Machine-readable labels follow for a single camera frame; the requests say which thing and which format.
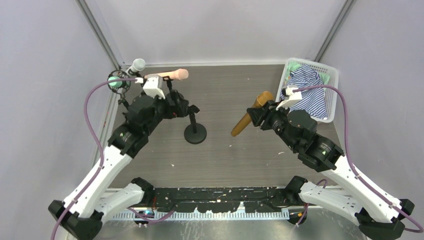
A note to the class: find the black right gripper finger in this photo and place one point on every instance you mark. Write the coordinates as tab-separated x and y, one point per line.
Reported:
264	110
259	121

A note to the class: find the green cloth in basket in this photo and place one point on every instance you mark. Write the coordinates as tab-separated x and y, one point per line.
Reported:
304	75

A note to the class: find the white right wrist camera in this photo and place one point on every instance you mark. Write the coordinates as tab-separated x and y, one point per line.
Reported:
292	95

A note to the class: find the green microphone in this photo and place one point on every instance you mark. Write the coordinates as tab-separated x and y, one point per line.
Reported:
115	82

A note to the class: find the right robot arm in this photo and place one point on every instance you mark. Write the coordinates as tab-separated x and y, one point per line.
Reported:
372	211

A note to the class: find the black stand with clip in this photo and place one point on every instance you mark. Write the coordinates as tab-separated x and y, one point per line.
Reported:
195	133

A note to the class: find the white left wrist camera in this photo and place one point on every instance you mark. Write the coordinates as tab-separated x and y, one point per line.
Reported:
153	87

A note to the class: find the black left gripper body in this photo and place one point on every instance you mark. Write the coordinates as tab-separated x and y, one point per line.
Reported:
180	104

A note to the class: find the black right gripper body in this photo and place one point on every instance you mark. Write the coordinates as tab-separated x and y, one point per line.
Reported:
261	115

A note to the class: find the aluminium frame rail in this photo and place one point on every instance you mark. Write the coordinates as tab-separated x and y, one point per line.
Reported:
89	113

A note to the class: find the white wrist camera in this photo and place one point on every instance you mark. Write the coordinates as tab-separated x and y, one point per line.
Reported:
153	87
292	95

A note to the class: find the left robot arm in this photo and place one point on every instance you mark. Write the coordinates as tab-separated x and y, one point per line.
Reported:
83	212

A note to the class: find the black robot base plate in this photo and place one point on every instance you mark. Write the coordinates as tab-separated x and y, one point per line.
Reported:
220	199

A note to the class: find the white microphone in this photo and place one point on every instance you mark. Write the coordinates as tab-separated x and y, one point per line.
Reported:
138	65

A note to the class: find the pink microphone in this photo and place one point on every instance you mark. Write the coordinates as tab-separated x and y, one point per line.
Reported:
179	74

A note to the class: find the black shock mount stand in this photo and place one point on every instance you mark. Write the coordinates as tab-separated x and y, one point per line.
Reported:
169	86

